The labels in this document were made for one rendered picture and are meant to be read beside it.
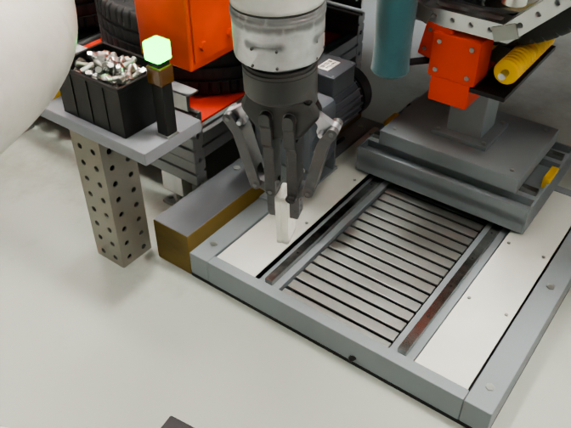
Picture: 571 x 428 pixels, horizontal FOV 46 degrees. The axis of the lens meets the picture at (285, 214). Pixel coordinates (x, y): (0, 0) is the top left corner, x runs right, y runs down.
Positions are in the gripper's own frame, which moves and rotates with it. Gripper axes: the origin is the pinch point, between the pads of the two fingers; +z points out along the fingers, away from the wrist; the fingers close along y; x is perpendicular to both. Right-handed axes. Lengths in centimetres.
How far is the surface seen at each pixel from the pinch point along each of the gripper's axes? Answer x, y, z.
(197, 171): 72, -50, 55
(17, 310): 26, -79, 70
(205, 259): 49, -39, 64
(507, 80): 86, 24, 24
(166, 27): 64, -48, 11
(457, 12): 90, 10, 12
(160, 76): 46, -41, 12
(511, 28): 86, 22, 12
